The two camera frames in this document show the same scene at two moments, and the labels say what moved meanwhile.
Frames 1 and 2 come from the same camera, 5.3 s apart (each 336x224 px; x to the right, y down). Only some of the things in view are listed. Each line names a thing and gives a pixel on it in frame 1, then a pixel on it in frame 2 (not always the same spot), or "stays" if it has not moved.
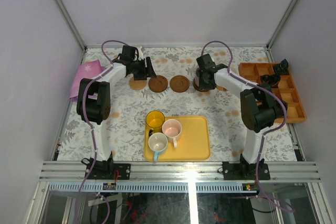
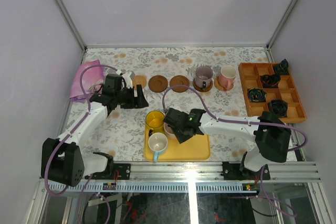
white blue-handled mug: (157, 142) stays
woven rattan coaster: (137, 85) stays
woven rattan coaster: (221, 88) stays
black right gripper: (202, 86) → (181, 139)
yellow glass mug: (154, 120) stays
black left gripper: (144, 67) → (135, 98)
